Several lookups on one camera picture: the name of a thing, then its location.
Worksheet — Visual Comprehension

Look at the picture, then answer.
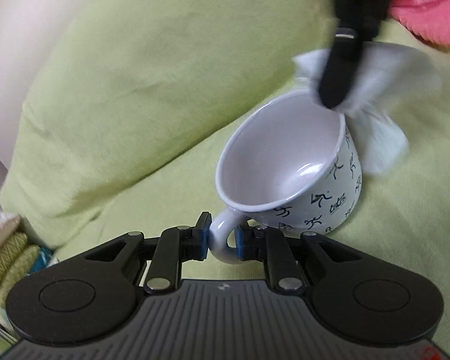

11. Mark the white paper towel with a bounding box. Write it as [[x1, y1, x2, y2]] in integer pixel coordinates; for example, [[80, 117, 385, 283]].
[[292, 40, 442, 175]]

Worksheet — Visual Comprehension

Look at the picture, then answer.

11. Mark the white mug with black figures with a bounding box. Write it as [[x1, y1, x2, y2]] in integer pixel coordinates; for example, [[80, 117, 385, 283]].
[[208, 89, 362, 264]]

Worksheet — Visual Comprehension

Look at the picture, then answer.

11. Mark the blue patterned package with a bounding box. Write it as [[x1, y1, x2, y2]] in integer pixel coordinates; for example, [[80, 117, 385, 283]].
[[29, 247, 59, 275]]

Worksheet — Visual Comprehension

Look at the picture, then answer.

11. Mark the light green bed sheet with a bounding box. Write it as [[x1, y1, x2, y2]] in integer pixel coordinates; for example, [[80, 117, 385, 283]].
[[55, 14, 450, 360]]

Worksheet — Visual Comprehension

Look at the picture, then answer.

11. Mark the light green pillow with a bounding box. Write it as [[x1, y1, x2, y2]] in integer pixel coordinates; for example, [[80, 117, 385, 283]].
[[1, 0, 331, 248]]

